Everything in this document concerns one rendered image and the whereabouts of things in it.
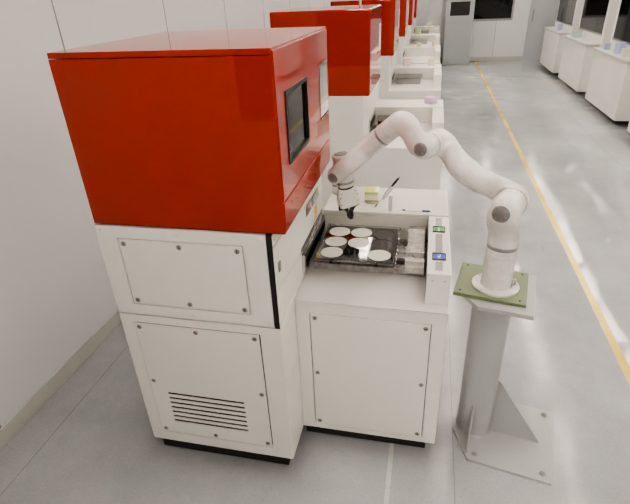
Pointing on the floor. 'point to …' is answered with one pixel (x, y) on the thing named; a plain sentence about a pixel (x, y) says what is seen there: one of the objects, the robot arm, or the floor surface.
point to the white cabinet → (371, 371)
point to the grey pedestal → (500, 400)
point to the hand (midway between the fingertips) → (350, 214)
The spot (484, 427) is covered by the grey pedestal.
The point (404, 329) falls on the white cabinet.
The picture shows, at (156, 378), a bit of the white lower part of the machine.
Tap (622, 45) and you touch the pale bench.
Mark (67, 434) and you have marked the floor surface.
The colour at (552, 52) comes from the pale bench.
